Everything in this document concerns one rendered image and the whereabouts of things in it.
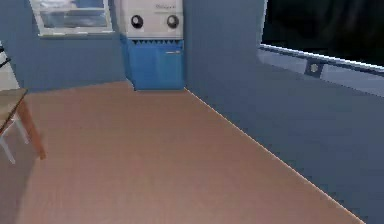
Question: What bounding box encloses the blue and white fridge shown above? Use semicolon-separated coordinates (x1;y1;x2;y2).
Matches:
113;0;186;92

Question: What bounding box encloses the brown wooden table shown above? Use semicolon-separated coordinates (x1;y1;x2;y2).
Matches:
0;87;47;161

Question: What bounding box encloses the white chair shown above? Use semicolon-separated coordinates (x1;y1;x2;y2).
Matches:
0;113;31;165

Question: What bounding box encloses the white framed window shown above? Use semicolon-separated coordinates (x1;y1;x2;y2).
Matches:
29;0;115;37

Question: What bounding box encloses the dark window with white frame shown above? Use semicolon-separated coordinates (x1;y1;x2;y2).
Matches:
256;0;384;98

